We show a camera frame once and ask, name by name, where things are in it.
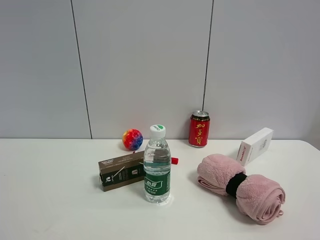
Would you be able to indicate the rolled pink towel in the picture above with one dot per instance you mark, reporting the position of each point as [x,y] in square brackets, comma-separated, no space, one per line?
[257,197]

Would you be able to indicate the white small carton box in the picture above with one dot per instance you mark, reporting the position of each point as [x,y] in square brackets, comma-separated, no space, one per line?
[254,146]

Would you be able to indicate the red drink can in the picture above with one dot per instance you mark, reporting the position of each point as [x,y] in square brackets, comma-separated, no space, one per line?
[199,128]

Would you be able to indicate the clear water bottle green label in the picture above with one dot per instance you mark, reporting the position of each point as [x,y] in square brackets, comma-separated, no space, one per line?
[157,162]

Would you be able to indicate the black elastic band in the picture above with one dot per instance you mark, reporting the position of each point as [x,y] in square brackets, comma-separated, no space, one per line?
[234,183]

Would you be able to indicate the brown rectangular cardboard box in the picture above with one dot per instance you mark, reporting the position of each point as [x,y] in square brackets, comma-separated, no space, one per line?
[121,171]

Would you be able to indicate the red capped marker pen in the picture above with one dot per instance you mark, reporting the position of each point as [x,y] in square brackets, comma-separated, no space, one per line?
[174,160]

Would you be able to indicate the rainbow coloured ball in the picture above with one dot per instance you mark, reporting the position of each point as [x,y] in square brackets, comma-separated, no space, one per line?
[132,139]

